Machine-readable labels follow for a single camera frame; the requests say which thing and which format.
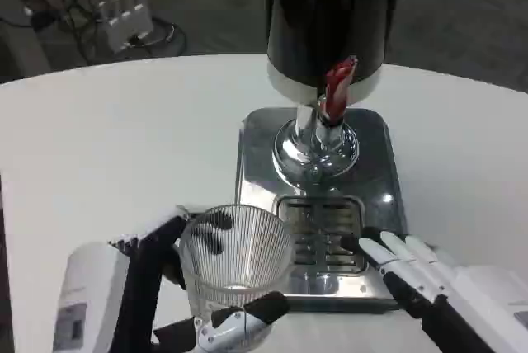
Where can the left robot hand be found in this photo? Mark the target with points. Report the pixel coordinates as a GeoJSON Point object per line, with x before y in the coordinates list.
{"type": "Point", "coordinates": [140, 262]}

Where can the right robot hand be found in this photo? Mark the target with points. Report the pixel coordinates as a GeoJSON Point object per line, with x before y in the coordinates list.
{"type": "Point", "coordinates": [416, 283]}

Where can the clear ribbed glass cup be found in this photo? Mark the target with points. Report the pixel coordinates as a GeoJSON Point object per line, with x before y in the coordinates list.
{"type": "Point", "coordinates": [251, 270]}

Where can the steel drip grid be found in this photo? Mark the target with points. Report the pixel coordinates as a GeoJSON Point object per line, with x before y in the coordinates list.
{"type": "Point", "coordinates": [330, 221]}

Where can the steel drip tray base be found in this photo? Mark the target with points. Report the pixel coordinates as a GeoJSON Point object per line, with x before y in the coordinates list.
{"type": "Point", "coordinates": [383, 163]}

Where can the black power adapter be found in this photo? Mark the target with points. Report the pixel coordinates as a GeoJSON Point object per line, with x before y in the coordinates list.
{"type": "Point", "coordinates": [42, 20]}

